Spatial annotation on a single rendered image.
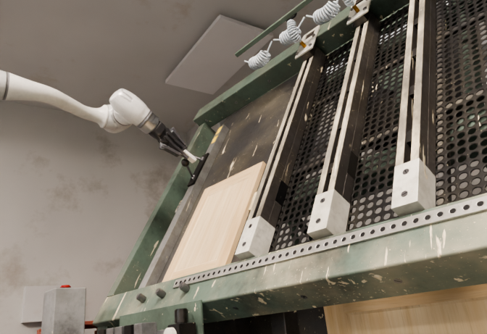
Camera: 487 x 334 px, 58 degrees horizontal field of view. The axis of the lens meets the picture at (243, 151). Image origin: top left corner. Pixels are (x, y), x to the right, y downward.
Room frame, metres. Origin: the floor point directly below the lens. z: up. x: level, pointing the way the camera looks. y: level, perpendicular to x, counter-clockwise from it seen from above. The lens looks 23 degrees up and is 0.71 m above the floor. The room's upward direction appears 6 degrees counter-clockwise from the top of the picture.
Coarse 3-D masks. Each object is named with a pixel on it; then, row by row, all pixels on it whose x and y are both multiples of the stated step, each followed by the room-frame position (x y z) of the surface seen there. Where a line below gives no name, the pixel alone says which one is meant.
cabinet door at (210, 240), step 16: (240, 176) 1.64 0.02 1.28; (256, 176) 1.54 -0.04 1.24; (208, 192) 1.79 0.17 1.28; (224, 192) 1.68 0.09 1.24; (240, 192) 1.58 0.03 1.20; (208, 208) 1.71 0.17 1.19; (224, 208) 1.61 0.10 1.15; (240, 208) 1.51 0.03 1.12; (192, 224) 1.74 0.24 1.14; (208, 224) 1.64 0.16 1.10; (224, 224) 1.55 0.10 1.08; (240, 224) 1.46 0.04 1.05; (192, 240) 1.67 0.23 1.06; (208, 240) 1.58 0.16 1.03; (224, 240) 1.49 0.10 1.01; (176, 256) 1.69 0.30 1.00; (192, 256) 1.60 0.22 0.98; (208, 256) 1.52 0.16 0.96; (224, 256) 1.43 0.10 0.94; (176, 272) 1.62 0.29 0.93; (192, 272) 1.54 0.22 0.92
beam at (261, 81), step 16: (384, 0) 1.38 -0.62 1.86; (400, 0) 1.37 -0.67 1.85; (336, 16) 1.55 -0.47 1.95; (384, 16) 1.44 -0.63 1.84; (320, 32) 1.59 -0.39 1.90; (336, 32) 1.55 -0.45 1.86; (352, 32) 1.54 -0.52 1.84; (288, 48) 1.77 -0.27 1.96; (320, 48) 1.64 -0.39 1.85; (336, 48) 1.63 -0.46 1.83; (272, 64) 1.80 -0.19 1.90; (288, 64) 1.76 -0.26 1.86; (256, 80) 1.89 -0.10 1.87; (272, 80) 1.87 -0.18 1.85; (224, 96) 2.08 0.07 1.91; (240, 96) 2.02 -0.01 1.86; (256, 96) 1.99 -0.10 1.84; (208, 112) 2.18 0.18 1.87; (224, 112) 2.15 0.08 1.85
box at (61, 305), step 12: (60, 288) 1.67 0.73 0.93; (72, 288) 1.70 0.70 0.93; (84, 288) 1.73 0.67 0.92; (48, 300) 1.70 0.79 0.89; (60, 300) 1.67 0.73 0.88; (72, 300) 1.70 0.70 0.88; (84, 300) 1.73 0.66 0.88; (48, 312) 1.69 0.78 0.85; (60, 312) 1.67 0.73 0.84; (72, 312) 1.70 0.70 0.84; (84, 312) 1.73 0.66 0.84; (48, 324) 1.69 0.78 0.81; (60, 324) 1.67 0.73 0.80; (72, 324) 1.70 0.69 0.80; (84, 324) 1.73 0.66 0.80
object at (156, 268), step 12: (216, 132) 2.06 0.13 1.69; (216, 144) 1.99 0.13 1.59; (204, 168) 1.94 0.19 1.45; (204, 180) 1.93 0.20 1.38; (192, 192) 1.88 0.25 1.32; (180, 204) 1.88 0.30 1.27; (192, 204) 1.88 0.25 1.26; (180, 216) 1.83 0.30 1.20; (168, 228) 1.84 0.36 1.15; (180, 228) 1.83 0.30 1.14; (168, 240) 1.79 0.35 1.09; (168, 252) 1.79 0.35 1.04; (156, 264) 1.75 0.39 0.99; (144, 276) 1.76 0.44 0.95; (156, 276) 1.74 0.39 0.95
